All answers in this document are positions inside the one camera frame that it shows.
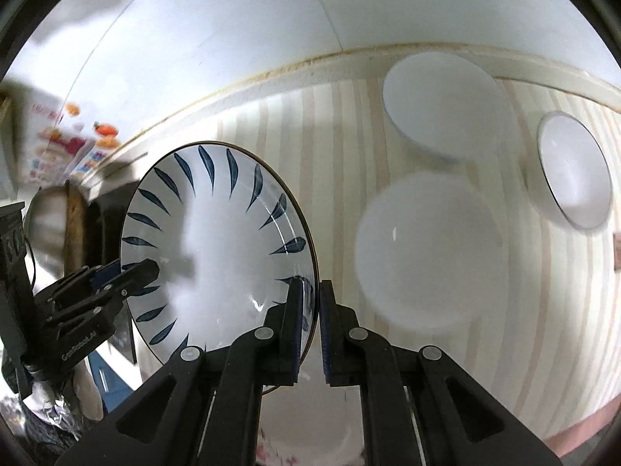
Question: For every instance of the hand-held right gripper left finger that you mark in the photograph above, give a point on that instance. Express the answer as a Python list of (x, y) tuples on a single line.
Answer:
[(297, 335)]

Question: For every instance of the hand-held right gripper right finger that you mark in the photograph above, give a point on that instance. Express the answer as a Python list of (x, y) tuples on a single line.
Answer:
[(324, 335)]

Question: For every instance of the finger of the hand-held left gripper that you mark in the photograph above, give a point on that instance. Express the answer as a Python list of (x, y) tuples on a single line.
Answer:
[(104, 272), (140, 272)]

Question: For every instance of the blue leaf pattern plate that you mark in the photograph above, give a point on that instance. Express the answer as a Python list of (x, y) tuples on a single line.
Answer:
[(218, 252)]

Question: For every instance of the white bowl with floral print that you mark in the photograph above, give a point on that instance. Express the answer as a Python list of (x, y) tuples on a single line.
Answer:
[(310, 422)]

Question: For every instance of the white bowl with blue rim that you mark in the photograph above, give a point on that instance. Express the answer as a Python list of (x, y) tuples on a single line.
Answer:
[(441, 102)]

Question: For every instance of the white bowl with dark rim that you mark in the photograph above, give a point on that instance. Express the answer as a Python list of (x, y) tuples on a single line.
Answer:
[(575, 170)]

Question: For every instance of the steel wok with lid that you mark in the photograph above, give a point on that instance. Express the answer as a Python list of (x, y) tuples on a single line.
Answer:
[(46, 223)]

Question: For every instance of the striped cloth with pink border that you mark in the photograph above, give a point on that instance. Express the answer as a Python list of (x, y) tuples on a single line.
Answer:
[(334, 170)]

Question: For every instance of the brown cloth label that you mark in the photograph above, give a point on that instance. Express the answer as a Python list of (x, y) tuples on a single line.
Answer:
[(617, 250)]

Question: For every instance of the colourful wall stickers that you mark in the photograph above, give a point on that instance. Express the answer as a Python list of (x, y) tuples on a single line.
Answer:
[(63, 131)]

